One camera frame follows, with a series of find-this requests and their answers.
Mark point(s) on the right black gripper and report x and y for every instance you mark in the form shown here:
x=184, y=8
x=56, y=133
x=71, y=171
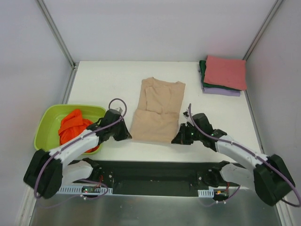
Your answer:
x=184, y=133

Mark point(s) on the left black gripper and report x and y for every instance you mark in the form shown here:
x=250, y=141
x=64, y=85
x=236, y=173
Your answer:
x=121, y=129

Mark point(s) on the beige t shirt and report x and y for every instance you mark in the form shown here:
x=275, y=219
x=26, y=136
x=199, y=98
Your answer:
x=156, y=118

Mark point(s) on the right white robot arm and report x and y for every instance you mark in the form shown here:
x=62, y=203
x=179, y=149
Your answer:
x=267, y=175

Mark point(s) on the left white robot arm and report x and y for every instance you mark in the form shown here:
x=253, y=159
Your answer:
x=45, y=171

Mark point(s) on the orange t shirt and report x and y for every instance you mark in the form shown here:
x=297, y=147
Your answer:
x=72, y=125

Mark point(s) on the folded lavender t shirt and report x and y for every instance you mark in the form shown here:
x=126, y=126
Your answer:
x=220, y=91

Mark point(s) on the folded dark green t shirt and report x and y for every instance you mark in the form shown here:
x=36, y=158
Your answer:
x=202, y=65

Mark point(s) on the green plastic basin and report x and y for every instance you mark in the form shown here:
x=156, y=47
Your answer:
x=47, y=137

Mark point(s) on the folded red t shirt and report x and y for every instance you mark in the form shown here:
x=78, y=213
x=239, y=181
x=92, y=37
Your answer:
x=230, y=73

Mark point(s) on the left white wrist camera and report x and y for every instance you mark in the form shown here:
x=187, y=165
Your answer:
x=119, y=110

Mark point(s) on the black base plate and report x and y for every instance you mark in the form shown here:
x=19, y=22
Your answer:
x=181, y=179

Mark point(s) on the right white cable duct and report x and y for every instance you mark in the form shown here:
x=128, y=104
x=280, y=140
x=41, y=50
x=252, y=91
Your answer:
x=209, y=193

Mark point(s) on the white cable duct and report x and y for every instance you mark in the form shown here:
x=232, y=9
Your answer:
x=84, y=190
x=209, y=193

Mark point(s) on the left white cable duct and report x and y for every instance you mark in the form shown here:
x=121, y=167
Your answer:
x=84, y=190

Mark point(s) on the left aluminium frame post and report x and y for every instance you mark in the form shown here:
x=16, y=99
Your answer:
x=56, y=34

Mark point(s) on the aluminium frame post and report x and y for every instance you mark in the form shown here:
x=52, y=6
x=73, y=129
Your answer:
x=265, y=24
x=56, y=34

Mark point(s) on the right aluminium frame post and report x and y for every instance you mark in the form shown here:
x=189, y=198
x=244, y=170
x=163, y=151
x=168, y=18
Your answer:
x=265, y=24

